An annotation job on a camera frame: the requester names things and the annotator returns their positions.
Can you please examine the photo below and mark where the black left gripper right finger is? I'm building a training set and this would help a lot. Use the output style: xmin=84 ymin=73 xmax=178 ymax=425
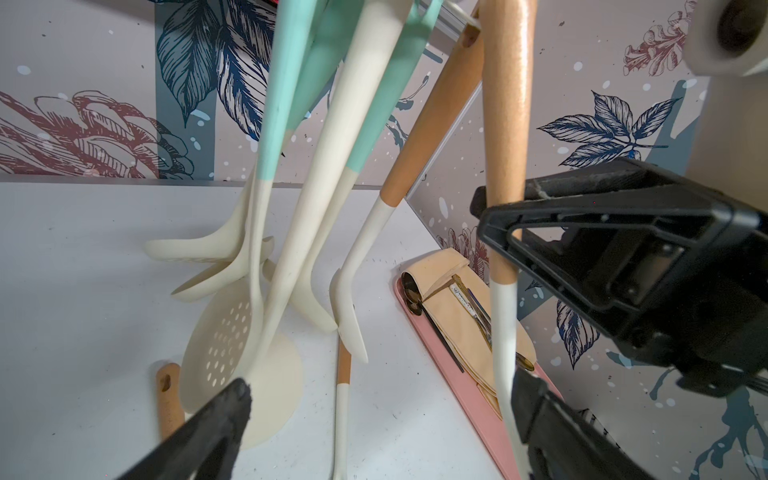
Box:
xmin=511 ymin=370 xmax=652 ymax=480

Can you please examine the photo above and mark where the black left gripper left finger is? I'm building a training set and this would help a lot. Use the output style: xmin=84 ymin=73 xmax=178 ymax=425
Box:
xmin=119 ymin=378 xmax=252 ymax=480

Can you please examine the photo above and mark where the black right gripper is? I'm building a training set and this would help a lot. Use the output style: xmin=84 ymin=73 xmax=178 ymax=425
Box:
xmin=470 ymin=158 xmax=767 ymax=396

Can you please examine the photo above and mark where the cream utensil rack stand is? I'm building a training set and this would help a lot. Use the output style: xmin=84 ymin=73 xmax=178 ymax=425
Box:
xmin=227 ymin=0 xmax=421 ymax=450

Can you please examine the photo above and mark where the cream skimmer round head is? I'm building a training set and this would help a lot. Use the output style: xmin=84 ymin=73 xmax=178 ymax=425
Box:
xmin=330 ymin=18 xmax=484 ymax=367

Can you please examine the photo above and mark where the mint handle cream skimmer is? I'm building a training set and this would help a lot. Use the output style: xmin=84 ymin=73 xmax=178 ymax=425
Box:
xmin=142 ymin=0 xmax=365 ymax=264

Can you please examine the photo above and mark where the pink tray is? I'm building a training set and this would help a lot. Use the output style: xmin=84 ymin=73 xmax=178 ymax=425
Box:
xmin=393 ymin=277 xmax=565 ymax=480

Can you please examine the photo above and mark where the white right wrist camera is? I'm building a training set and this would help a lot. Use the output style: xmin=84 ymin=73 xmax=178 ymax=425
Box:
xmin=684 ymin=0 xmax=767 ymax=77

